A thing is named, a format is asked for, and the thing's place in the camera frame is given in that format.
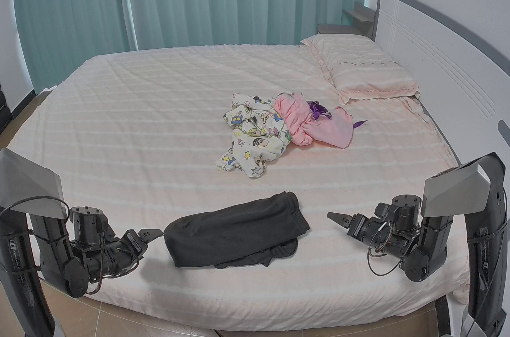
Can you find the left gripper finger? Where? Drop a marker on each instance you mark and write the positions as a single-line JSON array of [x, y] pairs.
[[150, 235]]

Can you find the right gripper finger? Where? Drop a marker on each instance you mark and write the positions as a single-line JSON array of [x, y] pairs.
[[342, 220]]

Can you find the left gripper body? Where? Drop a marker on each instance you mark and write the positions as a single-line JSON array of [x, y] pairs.
[[121, 253]]

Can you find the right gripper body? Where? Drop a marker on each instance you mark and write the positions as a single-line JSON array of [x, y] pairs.
[[370, 233]]

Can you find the black T-shirt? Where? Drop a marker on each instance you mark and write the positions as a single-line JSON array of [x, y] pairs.
[[231, 231]]

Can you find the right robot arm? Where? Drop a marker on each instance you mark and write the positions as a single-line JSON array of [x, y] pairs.
[[438, 247]]

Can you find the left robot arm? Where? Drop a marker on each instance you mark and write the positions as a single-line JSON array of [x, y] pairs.
[[44, 243]]

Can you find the pink garment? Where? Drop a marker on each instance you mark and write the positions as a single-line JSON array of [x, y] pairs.
[[330, 128]]

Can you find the purple garment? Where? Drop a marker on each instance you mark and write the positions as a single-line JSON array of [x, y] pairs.
[[318, 110]]

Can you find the white printed pyjama top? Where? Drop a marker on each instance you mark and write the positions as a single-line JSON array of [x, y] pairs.
[[255, 144]]

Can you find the bed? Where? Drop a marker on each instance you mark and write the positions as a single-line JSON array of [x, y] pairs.
[[139, 108]]

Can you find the pale pink pillow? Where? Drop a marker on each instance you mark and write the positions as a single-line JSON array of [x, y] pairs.
[[366, 72]]

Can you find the black chest of drawers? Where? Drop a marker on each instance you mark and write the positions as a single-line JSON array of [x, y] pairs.
[[4, 112]]

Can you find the grey bedside table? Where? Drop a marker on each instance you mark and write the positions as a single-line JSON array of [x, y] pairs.
[[360, 14]]

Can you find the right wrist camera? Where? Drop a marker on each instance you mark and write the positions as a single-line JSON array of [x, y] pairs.
[[382, 210]]

